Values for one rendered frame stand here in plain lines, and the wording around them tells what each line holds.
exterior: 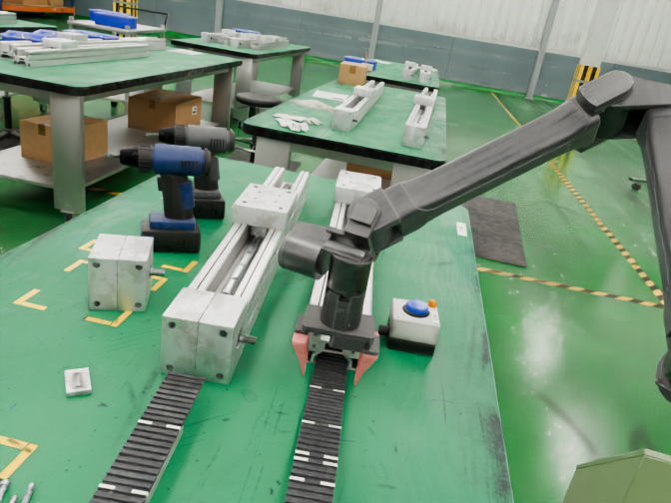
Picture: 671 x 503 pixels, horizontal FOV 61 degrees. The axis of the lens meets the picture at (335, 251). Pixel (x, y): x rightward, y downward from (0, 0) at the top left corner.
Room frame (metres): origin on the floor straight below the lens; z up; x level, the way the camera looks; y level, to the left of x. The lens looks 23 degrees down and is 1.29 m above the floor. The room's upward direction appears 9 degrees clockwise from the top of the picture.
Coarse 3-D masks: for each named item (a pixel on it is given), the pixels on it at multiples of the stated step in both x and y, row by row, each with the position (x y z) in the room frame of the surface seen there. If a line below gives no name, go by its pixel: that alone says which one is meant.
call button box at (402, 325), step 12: (396, 300) 0.90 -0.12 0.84; (396, 312) 0.85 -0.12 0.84; (408, 312) 0.85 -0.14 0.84; (432, 312) 0.87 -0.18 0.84; (396, 324) 0.83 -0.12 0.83; (408, 324) 0.83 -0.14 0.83; (420, 324) 0.83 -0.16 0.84; (432, 324) 0.83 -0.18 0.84; (396, 336) 0.83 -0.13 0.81; (408, 336) 0.83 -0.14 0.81; (420, 336) 0.83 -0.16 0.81; (432, 336) 0.83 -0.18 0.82; (396, 348) 0.83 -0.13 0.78; (408, 348) 0.83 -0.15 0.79; (420, 348) 0.83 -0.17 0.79; (432, 348) 0.83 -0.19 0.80
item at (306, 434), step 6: (300, 432) 0.55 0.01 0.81; (306, 432) 0.55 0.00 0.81; (312, 432) 0.56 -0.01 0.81; (318, 432) 0.56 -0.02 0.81; (300, 438) 0.54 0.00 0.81; (306, 438) 0.54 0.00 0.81; (312, 438) 0.54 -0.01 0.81; (318, 438) 0.55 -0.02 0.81; (324, 438) 0.55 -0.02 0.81; (330, 438) 0.55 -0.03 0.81; (336, 438) 0.55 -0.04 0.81; (336, 444) 0.54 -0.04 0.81
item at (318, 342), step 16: (336, 208) 1.28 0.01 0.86; (336, 224) 1.17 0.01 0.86; (320, 288) 0.84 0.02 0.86; (368, 288) 0.88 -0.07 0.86; (320, 304) 0.79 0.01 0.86; (368, 304) 0.82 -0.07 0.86; (320, 336) 0.75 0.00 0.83; (320, 352) 0.75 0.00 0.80; (336, 352) 0.75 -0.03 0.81; (352, 352) 0.76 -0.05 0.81; (352, 368) 0.75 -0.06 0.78
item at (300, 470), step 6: (294, 462) 0.50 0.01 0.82; (294, 468) 0.49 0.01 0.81; (300, 468) 0.49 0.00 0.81; (306, 468) 0.49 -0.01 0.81; (312, 468) 0.50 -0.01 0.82; (318, 468) 0.50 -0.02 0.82; (324, 468) 0.50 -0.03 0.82; (294, 474) 0.48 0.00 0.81; (300, 474) 0.48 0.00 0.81; (306, 474) 0.49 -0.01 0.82; (312, 474) 0.49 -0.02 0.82; (318, 474) 0.49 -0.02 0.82; (324, 474) 0.49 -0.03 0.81; (330, 474) 0.49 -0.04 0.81; (324, 480) 0.48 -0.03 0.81; (330, 480) 0.48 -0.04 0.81
